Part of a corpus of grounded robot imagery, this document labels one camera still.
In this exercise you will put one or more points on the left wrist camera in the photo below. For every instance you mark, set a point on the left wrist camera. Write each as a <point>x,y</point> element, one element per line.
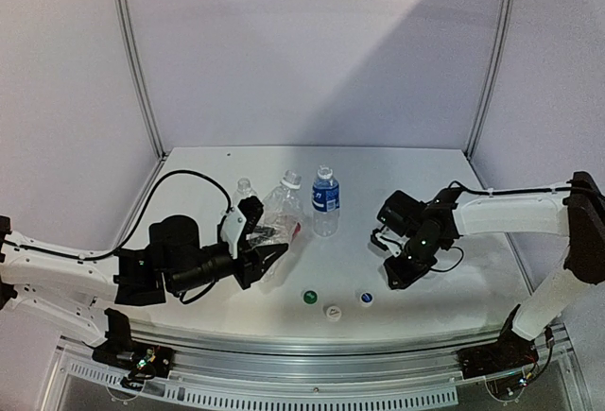
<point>238,222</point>

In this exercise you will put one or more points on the red label water bottle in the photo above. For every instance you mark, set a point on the red label water bottle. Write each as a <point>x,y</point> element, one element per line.
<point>295,232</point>

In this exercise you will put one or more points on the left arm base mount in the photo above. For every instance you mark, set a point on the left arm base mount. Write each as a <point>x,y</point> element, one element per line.
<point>141,361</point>

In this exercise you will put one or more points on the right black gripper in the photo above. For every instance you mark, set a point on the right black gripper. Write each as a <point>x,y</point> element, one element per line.
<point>403,279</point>

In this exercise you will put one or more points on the clear bottle white cap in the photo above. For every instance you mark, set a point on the clear bottle white cap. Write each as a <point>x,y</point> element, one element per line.
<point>283,208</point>

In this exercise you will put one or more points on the aluminium frame post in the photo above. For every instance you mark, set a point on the aluminium frame post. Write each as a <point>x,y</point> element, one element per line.
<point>486,94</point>
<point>138,78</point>

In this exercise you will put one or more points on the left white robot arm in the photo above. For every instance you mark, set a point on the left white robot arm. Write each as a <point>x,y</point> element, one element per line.
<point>164,284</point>

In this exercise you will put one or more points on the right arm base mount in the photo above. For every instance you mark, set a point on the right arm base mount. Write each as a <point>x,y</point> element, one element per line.
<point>508,352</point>

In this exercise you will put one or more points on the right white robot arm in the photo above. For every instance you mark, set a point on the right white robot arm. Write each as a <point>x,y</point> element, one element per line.
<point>413,232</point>

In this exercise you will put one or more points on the blue bottle cap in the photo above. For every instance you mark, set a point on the blue bottle cap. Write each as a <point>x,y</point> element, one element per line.
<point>365,298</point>

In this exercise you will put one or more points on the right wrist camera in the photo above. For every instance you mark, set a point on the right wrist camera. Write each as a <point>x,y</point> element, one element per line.
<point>380,238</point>

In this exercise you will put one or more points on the blue label water bottle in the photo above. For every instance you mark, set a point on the blue label water bottle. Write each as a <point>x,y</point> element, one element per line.
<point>325,202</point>

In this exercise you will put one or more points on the aluminium front rail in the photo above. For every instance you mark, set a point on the aluminium front rail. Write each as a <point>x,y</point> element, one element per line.
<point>210,372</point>

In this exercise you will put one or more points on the green bottle cap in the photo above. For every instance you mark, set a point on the green bottle cap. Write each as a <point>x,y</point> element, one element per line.
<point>310,297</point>

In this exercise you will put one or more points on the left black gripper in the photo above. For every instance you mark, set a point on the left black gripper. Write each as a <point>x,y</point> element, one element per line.
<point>250,263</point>

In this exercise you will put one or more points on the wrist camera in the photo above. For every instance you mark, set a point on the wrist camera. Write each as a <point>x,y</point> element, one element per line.
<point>238,222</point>
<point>380,238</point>

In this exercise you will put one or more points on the left aluminium frame post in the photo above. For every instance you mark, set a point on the left aluminium frame post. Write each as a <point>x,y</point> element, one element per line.
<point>138,78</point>

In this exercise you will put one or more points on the right aluminium frame post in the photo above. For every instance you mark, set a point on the right aluminium frame post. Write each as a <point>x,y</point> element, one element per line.
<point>486,94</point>

